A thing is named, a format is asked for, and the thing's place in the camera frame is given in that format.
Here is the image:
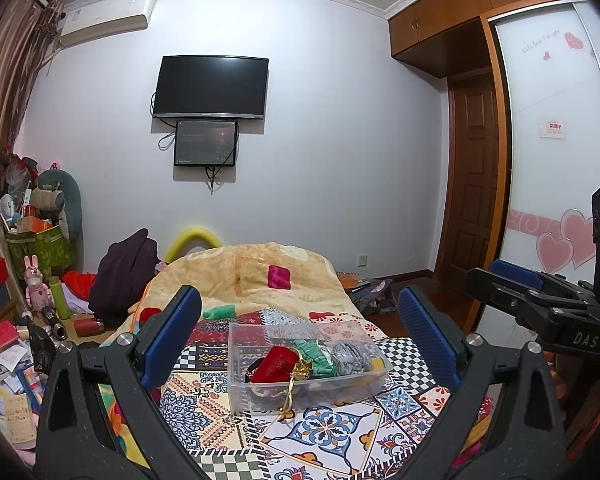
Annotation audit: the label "grey plush toy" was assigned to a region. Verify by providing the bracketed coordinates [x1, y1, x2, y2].
[35, 169, 83, 243]

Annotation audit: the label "dark purple jacket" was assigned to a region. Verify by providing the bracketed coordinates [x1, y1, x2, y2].
[89, 228, 160, 328]

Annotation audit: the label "black flashlight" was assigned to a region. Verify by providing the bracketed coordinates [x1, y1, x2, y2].
[42, 305, 66, 342]

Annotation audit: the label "colourful patterned mat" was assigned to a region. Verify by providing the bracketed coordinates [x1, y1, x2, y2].
[100, 307, 496, 480]

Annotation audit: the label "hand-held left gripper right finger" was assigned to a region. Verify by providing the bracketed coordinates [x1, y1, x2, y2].
[397, 286, 566, 480]

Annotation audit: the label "black plastic bag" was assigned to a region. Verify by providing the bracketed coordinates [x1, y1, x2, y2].
[27, 325, 56, 373]

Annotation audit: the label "grey purple backpack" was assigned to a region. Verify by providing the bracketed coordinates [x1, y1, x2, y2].
[350, 277, 396, 313]

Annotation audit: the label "green fabric storage box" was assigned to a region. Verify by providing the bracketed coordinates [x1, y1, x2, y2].
[6, 223, 77, 273]

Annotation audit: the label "striped brown curtain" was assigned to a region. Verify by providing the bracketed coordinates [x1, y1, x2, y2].
[0, 0, 63, 311]

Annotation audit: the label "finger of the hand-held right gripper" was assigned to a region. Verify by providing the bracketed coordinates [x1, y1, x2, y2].
[490, 260, 593, 296]
[467, 267, 576, 331]

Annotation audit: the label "white wardrobe sliding door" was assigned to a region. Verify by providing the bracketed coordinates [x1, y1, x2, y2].
[480, 2, 600, 336]

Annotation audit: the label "red velvet pouch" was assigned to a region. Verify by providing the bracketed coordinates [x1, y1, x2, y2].
[251, 346, 301, 383]

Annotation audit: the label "green socks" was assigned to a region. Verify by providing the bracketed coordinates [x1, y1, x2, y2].
[294, 339, 338, 377]

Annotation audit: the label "wooden overhead cabinet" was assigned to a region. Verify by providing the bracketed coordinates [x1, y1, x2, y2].
[387, 0, 586, 78]

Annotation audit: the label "pile of papers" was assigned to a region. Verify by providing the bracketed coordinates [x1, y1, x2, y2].
[0, 340, 51, 453]

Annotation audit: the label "small black wall monitor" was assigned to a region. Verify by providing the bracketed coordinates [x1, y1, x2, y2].
[174, 119, 239, 167]

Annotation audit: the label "gold drawstring cord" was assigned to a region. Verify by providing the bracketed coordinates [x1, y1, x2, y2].
[279, 362, 311, 417]

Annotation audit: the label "clear plastic storage box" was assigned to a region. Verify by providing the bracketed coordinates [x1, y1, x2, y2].
[228, 321, 392, 413]

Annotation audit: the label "large black wall television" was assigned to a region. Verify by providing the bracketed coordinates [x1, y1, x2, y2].
[152, 55, 270, 122]

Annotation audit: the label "grey roll cushion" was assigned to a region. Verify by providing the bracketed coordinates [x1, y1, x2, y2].
[30, 186, 67, 213]

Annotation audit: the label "green bottle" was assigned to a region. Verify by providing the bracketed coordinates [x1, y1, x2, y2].
[49, 280, 71, 320]

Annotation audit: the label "brown wooden door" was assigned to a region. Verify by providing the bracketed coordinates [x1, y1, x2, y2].
[435, 72, 501, 281]

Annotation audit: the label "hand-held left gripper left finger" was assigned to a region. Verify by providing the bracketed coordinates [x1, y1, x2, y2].
[35, 285, 203, 480]

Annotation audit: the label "yellow quilt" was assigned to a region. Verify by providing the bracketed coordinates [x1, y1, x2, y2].
[130, 242, 351, 326]

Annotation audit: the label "red cloth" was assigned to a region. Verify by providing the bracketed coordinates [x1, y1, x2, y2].
[62, 271, 98, 298]

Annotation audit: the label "pink bunny toy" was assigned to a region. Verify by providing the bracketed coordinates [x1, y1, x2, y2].
[24, 256, 51, 317]

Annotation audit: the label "yellow foam tube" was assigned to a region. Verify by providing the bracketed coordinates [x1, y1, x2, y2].
[164, 226, 223, 264]

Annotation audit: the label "white air conditioner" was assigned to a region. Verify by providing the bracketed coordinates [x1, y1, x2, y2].
[60, 0, 157, 50]

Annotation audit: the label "grey knit socks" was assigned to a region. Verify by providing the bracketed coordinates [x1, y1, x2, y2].
[330, 340, 378, 375]

